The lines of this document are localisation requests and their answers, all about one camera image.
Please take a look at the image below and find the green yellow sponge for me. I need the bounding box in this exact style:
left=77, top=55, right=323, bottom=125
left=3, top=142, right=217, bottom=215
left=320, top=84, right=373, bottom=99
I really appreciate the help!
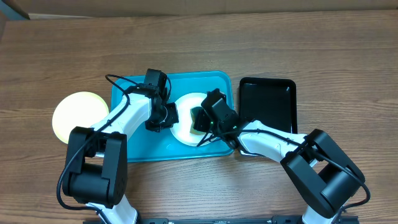
left=189, top=106, right=205, bottom=136

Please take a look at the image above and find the white plate with stain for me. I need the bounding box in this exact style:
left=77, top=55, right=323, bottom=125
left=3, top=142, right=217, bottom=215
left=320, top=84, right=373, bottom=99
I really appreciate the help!
left=170, top=93, right=206, bottom=146

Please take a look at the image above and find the yellow plate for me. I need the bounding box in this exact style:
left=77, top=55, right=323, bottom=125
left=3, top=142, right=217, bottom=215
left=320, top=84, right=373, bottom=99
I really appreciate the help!
left=52, top=91, right=109, bottom=144

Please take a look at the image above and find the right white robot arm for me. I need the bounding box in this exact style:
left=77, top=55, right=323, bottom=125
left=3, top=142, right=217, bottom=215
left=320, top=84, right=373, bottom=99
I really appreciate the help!
left=191, top=108, right=371, bottom=223

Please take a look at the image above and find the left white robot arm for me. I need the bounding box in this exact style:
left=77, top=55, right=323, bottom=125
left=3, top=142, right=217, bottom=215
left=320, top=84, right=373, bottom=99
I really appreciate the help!
left=56, top=83, right=178, bottom=223

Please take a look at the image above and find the teal plastic tray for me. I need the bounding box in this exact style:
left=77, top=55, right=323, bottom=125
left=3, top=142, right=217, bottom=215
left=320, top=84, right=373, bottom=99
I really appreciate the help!
left=127, top=71, right=234, bottom=162

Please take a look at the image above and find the black plastic tray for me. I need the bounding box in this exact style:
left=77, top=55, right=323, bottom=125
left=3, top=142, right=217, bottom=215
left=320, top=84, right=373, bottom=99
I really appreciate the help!
left=238, top=77, right=298, bottom=156

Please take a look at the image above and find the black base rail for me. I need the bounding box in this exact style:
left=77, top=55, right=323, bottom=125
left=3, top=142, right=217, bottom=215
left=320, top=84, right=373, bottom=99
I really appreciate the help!
left=83, top=215, right=360, bottom=224

